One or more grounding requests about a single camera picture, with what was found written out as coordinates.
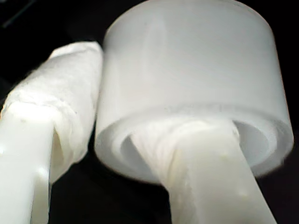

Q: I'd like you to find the white tape roll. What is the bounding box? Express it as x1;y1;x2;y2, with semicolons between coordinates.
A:
94;0;295;185

